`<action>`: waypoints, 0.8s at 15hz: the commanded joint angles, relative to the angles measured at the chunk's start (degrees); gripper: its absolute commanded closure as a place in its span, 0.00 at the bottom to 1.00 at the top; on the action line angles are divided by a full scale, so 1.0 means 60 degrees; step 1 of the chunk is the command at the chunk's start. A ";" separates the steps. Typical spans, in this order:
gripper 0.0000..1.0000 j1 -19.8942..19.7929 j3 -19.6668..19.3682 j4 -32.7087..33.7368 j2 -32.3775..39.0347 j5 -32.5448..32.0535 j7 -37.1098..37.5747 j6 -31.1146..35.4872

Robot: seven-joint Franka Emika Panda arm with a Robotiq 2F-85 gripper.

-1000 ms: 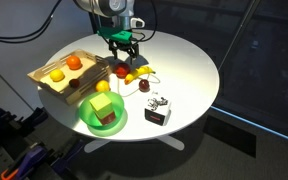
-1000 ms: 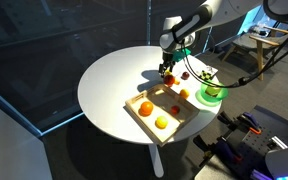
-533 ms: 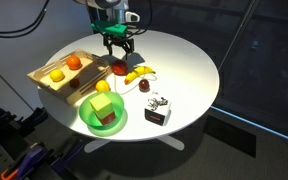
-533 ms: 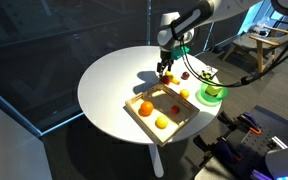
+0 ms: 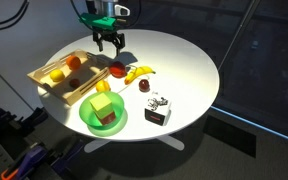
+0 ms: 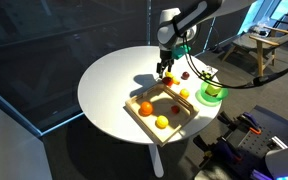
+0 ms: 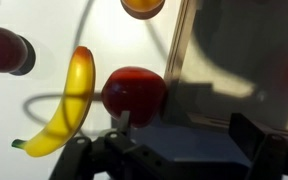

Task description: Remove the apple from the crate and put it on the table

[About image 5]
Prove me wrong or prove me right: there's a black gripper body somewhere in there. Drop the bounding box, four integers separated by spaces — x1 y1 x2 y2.
92 25 125 46

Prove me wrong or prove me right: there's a red apple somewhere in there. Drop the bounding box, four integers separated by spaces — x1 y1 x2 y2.
109 60 128 79

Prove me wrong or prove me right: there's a light wooden slatted crate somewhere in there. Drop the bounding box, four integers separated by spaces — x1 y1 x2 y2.
26 48 112 107

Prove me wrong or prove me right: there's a yellow banana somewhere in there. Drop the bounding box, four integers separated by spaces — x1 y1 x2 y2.
123 65 157 86

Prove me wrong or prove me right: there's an orange fruit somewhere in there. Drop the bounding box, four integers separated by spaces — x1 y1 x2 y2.
65 55 82 71

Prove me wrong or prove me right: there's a small yellow-orange fruit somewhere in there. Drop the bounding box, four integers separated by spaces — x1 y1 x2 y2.
95 79 112 93

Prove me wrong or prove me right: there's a dark red plum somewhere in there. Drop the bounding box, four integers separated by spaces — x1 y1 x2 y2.
138 78 151 93

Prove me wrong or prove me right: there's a small red strawberry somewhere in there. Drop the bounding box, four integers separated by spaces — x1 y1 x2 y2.
68 78 82 90

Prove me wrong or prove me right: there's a yellow lemon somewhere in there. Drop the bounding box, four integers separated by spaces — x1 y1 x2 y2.
49 68 66 83

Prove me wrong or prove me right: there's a yellow-green cube block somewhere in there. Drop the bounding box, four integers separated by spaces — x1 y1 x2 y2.
89 92 114 120

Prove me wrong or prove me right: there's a brown block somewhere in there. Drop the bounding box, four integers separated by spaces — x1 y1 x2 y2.
98 111 117 127

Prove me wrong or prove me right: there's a green translucent bowl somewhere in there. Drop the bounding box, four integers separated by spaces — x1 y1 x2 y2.
79 90 126 128

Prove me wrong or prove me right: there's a white patterned cube box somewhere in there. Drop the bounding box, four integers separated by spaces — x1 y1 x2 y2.
144 90 172 127

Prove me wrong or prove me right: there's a purple black clamp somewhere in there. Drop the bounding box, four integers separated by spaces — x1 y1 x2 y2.
49 139 86 178

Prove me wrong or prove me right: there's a metal window mullion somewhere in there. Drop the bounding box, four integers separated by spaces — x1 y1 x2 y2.
217 0 262 72

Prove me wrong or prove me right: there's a purple clamp orange tip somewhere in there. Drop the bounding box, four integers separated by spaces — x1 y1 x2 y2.
0 144 49 180

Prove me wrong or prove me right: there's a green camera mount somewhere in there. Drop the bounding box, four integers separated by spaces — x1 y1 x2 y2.
78 12 117 30

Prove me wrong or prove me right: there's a thin cable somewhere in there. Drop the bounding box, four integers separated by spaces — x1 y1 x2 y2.
111 78 141 97

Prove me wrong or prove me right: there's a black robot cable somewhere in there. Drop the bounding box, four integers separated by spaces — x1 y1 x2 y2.
0 0 31 32

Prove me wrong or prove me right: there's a white table pedestal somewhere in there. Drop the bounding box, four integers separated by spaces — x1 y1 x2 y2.
83 134 186 154

